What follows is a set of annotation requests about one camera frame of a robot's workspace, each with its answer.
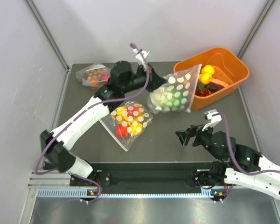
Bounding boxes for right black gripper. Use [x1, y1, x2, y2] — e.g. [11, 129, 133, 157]
[175, 121, 224, 162]

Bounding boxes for polka dot bag with vegetables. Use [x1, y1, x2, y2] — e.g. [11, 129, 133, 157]
[147, 64, 202, 114]

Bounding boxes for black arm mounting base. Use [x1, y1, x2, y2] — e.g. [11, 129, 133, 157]
[67, 162, 227, 189]

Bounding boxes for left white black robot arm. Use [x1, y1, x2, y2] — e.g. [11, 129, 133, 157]
[40, 61, 167, 185]

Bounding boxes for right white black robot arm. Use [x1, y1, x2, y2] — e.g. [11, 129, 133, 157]
[175, 125, 280, 201]

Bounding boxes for fake red strawberries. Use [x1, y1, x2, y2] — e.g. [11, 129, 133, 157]
[195, 83, 210, 97]

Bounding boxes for fake meat slice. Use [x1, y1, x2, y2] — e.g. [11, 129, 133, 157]
[209, 78, 230, 91]

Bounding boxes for polka dot bag with fruit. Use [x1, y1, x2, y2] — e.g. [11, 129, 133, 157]
[99, 101, 154, 152]

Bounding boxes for yellow fake lemon lower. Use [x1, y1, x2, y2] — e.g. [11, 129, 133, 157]
[199, 72, 212, 85]

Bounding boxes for yellow fake lemon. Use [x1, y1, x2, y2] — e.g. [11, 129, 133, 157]
[201, 64, 215, 75]
[199, 72, 212, 85]

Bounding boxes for yellow fake lemon upper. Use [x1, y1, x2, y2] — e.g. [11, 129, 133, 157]
[201, 64, 215, 75]

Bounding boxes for clear bag with nuts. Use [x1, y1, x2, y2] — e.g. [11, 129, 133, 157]
[76, 64, 111, 88]

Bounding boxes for orange plastic bin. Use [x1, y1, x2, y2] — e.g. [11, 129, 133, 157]
[173, 47, 250, 111]

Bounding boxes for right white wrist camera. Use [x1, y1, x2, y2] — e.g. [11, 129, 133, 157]
[202, 109, 222, 132]

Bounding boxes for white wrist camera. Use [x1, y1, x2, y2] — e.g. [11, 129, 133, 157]
[202, 109, 222, 132]
[135, 49, 151, 69]

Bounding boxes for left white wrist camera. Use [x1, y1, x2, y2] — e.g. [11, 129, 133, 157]
[135, 49, 151, 69]

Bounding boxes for grey slotted cable duct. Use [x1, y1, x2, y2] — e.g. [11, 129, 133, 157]
[37, 189, 214, 198]

